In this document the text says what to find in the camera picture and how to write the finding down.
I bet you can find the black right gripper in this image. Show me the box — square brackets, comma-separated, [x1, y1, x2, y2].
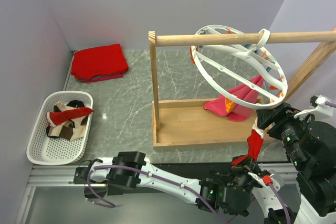
[255, 97, 314, 166]

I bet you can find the red sock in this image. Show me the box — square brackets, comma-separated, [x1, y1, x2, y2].
[231, 125, 265, 166]
[46, 107, 93, 126]

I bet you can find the cream brown striped sock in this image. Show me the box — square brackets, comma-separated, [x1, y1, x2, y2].
[46, 101, 88, 142]

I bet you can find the black striped sock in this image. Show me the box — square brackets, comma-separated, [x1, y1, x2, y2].
[66, 100, 85, 110]

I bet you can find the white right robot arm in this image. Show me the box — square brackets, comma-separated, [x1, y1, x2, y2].
[257, 103, 335, 223]

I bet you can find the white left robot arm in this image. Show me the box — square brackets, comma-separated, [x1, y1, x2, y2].
[74, 152, 261, 216]

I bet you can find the white round clip hanger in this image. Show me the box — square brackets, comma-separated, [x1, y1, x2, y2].
[191, 29, 288, 109]

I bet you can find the pink hanging cloth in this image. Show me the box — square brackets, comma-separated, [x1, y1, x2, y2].
[203, 74, 265, 122]

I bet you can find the orange clip right rim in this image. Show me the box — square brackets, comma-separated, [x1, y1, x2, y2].
[270, 92, 285, 103]

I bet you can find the orange clip back right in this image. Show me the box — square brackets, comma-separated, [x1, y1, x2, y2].
[269, 76, 283, 90]

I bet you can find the wooden clothes rack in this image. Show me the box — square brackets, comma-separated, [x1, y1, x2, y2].
[148, 25, 335, 148]

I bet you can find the orange clip front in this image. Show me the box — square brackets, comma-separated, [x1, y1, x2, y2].
[189, 46, 195, 64]

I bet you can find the folded red cloth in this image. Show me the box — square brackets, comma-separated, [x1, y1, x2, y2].
[71, 44, 129, 82]

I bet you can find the white perforated plastic basket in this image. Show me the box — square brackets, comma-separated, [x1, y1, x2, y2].
[26, 91, 93, 165]

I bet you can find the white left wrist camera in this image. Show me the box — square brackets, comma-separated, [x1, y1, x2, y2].
[248, 170, 285, 191]

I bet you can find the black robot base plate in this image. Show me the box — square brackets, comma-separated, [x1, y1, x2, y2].
[73, 161, 253, 200]

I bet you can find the aluminium frame rail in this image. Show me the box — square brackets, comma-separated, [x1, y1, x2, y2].
[15, 167, 87, 224]

